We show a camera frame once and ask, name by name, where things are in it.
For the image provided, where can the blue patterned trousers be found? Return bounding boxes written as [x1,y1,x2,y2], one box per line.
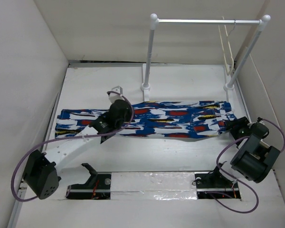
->
[55,101,236,139]

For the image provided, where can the cream plastic clothes hanger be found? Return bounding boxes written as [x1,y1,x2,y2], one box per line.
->
[218,22,236,76]

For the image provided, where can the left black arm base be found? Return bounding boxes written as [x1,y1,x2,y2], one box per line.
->
[66,163,112,200]

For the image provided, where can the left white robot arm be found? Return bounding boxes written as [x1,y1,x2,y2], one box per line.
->
[22,99,134,200]

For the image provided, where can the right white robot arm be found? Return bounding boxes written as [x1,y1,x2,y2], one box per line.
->
[210,117,285,187]

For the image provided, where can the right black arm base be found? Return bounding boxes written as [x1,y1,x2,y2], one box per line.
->
[191,167,241,200]

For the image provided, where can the white clothes rack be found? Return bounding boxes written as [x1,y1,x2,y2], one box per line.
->
[141,13,271,101]

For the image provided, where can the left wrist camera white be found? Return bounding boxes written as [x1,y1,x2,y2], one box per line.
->
[107,86,124,103]

